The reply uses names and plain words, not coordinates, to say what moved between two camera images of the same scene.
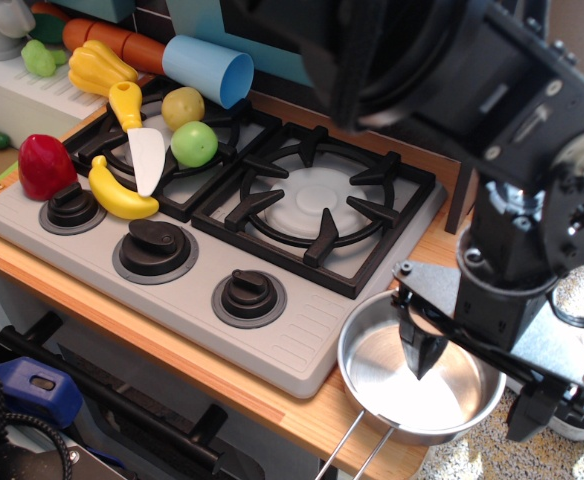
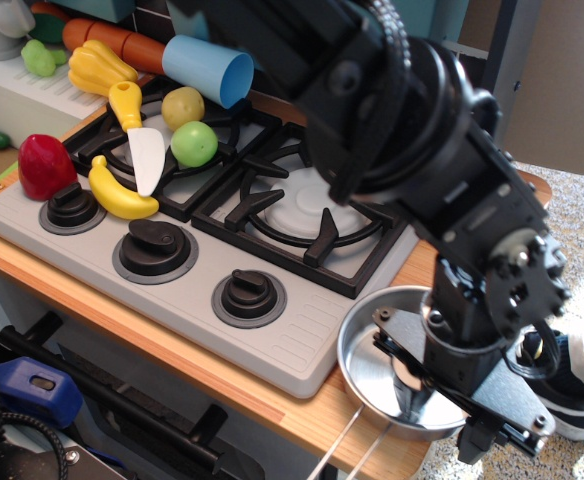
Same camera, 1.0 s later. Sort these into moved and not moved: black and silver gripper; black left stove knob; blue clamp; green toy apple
Moved: black and silver gripper
Not moved: green toy apple; black left stove knob; blue clamp
